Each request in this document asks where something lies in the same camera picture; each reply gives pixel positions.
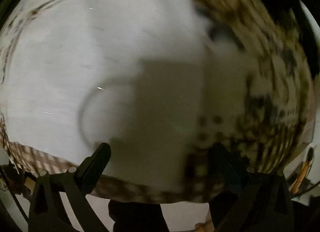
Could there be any white knit garment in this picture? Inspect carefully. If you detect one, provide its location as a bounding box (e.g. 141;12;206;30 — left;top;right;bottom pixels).
1;0;244;192

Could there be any floral bed cover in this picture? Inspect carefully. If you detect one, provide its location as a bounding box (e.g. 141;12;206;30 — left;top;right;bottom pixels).
1;0;314;204

